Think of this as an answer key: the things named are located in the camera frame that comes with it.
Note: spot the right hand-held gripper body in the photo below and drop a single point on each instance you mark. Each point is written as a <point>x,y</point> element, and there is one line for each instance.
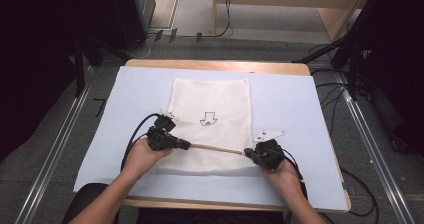
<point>270,155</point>

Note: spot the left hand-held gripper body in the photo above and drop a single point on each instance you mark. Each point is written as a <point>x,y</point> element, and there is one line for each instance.
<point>160,135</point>

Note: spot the white mesh laundry bag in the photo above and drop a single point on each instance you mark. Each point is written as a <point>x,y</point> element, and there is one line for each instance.
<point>213,97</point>

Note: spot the person's right hand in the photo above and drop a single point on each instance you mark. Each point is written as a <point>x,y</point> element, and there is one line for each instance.
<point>285,180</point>

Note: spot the person's left hand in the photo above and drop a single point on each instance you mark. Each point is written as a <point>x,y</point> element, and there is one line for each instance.
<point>143,160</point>

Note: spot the light blue table mat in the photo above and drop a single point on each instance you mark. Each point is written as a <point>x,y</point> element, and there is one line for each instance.
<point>286,100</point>

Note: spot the wooden table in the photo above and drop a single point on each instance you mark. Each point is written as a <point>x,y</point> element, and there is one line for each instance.
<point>216,65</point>

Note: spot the black power plugs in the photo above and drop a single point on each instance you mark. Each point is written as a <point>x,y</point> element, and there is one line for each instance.
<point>166,35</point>

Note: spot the black metal stand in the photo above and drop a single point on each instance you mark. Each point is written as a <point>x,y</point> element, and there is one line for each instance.
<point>350,60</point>
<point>79,70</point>

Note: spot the dark cabinet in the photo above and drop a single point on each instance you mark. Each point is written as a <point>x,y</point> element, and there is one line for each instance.
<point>145,7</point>

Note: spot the black curtain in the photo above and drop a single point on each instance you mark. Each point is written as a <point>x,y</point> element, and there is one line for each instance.
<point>33,67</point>
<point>396,67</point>

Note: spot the light wooden shelf unit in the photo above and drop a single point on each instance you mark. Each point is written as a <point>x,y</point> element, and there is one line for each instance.
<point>333,17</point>

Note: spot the metal floor rail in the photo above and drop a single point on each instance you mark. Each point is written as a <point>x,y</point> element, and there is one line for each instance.
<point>50,164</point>
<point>373,150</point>

